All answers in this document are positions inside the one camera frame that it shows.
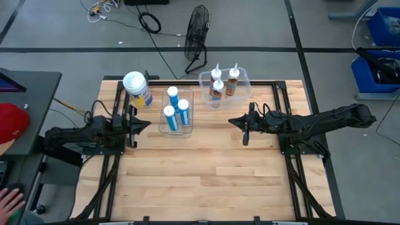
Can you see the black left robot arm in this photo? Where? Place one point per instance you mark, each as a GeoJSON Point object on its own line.
{"type": "Point", "coordinates": [72, 134]}

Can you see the black gear in bin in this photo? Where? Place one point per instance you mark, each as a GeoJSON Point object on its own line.
{"type": "Point", "coordinates": [375, 61]}

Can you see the black side desk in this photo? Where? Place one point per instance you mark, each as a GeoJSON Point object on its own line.
{"type": "Point", "coordinates": [37, 93]}

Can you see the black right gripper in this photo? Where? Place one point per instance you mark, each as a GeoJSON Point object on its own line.
{"type": "Point", "coordinates": [257, 122]}

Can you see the narrow clear plastic bin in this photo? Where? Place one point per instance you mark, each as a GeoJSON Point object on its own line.
{"type": "Point", "coordinates": [187, 132]}

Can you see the white yellow wipes canister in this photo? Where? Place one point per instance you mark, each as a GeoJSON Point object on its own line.
{"type": "Point", "coordinates": [134, 82]}

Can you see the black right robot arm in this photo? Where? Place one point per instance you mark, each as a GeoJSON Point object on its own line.
{"type": "Point", "coordinates": [328, 122]}

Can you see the wide clear plastic bin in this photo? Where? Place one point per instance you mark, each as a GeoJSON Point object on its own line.
{"type": "Point", "coordinates": [243, 93]}

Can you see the blue storage bin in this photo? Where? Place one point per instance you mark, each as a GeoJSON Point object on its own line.
{"type": "Point", "coordinates": [378, 31]}
{"type": "Point", "coordinates": [362, 75]}

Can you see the red cap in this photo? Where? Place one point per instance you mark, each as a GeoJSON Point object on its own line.
{"type": "Point", "coordinates": [12, 122]}

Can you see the black aluminium rig frame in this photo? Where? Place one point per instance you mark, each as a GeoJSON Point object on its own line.
{"type": "Point", "coordinates": [181, 83]}

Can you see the orange Gorilla sealant tube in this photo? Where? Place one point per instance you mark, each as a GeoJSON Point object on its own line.
{"type": "Point", "coordinates": [215, 75]}
{"type": "Point", "coordinates": [217, 86]}
{"type": "Point", "coordinates": [233, 74]}

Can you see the black equipment box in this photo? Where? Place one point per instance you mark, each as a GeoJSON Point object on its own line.
{"type": "Point", "coordinates": [147, 2]}

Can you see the black floor fan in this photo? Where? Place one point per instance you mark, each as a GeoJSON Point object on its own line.
{"type": "Point", "coordinates": [197, 31]}

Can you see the grey desk foot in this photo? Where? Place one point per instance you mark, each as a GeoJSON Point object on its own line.
{"type": "Point", "coordinates": [343, 15]}

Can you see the blue silicone sealant tube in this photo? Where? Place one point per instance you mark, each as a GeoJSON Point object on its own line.
{"type": "Point", "coordinates": [172, 92]}
{"type": "Point", "coordinates": [169, 111]}
{"type": "Point", "coordinates": [183, 106]}

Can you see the black monitor purple screen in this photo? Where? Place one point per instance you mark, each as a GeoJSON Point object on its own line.
{"type": "Point", "coordinates": [9, 84]}

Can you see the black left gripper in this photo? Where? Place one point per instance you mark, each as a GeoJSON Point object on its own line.
{"type": "Point", "coordinates": [123, 125]}

